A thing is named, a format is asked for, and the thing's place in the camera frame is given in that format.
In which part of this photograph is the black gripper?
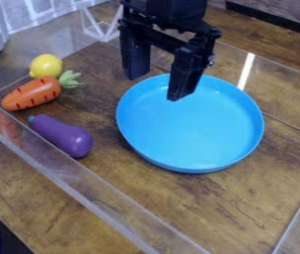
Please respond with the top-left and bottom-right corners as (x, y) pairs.
(118, 0), (222, 101)

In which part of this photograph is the orange toy carrot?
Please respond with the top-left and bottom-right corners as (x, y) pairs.
(0, 69), (84, 112)

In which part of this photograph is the blue round tray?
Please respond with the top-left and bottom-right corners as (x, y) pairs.
(115, 74), (264, 174)

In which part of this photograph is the yellow toy lemon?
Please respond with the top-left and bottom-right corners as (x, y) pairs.
(29, 54), (63, 78)

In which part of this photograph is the dark bar at back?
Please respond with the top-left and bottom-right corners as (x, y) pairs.
(225, 0), (300, 33)

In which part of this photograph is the purple toy eggplant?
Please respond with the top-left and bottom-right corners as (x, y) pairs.
(28, 114), (92, 158)

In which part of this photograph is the white sheer curtain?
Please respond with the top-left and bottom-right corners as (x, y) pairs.
(0, 0), (107, 51)

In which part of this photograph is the clear acrylic enclosure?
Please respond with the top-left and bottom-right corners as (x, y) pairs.
(0, 0), (300, 254)

